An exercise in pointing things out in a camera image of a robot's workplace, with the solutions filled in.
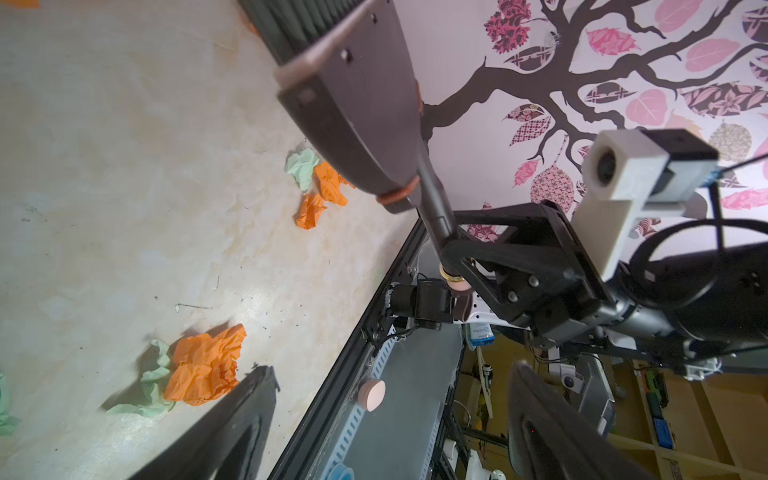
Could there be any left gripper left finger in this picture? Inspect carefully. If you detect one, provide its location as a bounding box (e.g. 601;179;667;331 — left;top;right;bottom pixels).
133;365;279;479

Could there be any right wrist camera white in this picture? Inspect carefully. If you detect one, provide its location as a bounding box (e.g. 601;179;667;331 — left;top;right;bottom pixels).
571;129;719;281

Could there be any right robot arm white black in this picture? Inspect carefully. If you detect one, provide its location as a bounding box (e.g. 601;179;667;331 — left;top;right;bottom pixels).
439;201;767;373

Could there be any orange scraps right front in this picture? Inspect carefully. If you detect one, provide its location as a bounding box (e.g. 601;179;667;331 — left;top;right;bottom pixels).
285;148;352;230

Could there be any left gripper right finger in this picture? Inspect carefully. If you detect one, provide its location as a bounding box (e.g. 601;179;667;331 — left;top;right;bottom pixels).
508;361;652;480

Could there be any dark brown hand brush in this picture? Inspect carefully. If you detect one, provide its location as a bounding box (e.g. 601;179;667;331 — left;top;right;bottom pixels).
240;1;459;250

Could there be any large orange paper scrap front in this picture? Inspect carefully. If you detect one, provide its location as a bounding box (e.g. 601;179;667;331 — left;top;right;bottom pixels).
104;323;248;420

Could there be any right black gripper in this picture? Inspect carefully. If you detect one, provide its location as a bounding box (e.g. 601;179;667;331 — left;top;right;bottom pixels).
440;200;618;342

